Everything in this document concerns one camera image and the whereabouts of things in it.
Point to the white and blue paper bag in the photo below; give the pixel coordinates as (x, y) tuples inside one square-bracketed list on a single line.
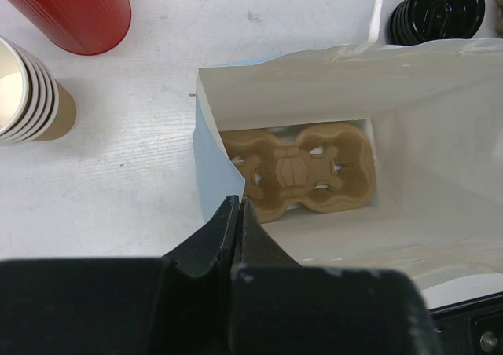
[(386, 154)]

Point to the stack of black lids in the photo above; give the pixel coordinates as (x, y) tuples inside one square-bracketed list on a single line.
[(418, 21)]

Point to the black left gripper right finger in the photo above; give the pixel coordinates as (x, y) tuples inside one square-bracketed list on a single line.
[(281, 307)]

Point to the stack of paper cups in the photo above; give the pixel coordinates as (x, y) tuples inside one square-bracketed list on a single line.
[(34, 105)]

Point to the brown cardboard cup carrier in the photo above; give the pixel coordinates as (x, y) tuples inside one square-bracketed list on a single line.
[(328, 167)]

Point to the red ribbed straw cup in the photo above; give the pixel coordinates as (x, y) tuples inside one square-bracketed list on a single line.
[(83, 27)]

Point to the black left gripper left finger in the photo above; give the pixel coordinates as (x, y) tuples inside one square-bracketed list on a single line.
[(174, 304)]

